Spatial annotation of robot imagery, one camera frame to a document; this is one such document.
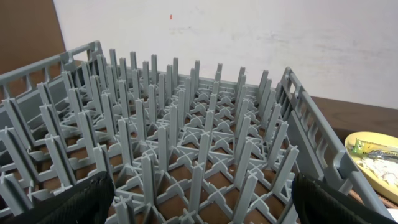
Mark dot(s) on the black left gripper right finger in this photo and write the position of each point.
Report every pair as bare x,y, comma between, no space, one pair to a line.
316,202

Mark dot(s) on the grey plastic dish rack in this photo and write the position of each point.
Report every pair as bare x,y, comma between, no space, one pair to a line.
179,148

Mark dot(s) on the white tissue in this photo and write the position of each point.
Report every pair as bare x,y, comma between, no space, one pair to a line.
385,170

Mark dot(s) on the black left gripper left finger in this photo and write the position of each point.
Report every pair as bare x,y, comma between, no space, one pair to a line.
86,202

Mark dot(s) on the green yellow snack wrapper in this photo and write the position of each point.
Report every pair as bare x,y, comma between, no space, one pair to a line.
374,150

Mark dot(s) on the yellow plate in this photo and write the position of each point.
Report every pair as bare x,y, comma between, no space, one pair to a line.
386,190

